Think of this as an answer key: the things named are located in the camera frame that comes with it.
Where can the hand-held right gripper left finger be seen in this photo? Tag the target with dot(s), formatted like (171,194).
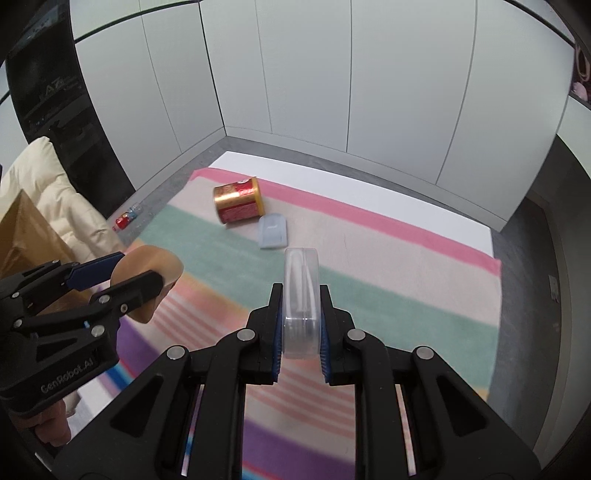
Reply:
(278,344)

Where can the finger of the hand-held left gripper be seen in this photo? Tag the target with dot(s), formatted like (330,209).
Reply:
(134,290)
(94,272)

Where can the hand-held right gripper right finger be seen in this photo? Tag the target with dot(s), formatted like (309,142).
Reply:
(324,346)

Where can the brown tape roll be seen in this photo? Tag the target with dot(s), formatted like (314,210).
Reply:
(157,261)

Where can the brown cardboard box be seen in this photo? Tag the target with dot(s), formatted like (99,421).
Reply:
(27,240)

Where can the person's left hand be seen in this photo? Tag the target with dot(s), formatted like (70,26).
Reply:
(48,424)

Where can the plastic bottle with red label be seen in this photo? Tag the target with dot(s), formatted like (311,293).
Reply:
(127,219)

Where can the striped pastel blanket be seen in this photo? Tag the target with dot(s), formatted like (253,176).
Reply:
(392,286)

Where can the cream padded chair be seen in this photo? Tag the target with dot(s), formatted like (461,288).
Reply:
(46,184)

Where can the pale blue translucent box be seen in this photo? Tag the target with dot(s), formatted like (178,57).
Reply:
(272,233)

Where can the red and gold can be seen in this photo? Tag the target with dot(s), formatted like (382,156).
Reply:
(238,201)

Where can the black glass panel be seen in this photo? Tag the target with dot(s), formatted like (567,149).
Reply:
(60,101)

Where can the white wall socket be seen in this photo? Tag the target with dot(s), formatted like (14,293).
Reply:
(553,288)

